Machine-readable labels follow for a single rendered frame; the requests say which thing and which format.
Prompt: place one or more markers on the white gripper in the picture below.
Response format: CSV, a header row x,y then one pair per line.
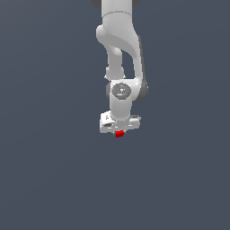
x,y
119,125

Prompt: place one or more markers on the small red cube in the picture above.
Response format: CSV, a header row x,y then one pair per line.
x,y
119,134

